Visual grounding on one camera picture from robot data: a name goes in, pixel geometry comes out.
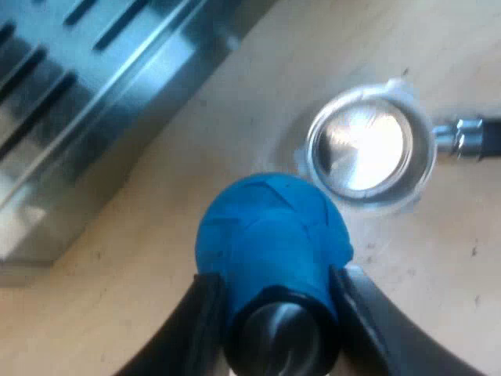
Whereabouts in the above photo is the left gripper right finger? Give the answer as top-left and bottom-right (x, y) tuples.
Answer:
(330, 264), (465, 376)

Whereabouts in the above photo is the blue tamper with steel top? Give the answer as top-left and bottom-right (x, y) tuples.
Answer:
(196, 170), (355, 376)

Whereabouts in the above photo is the filter holder with red-ended handle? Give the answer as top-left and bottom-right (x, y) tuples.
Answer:
(296, 78), (501, 215)

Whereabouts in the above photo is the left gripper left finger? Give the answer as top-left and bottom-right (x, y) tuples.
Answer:
(117, 273), (229, 376)

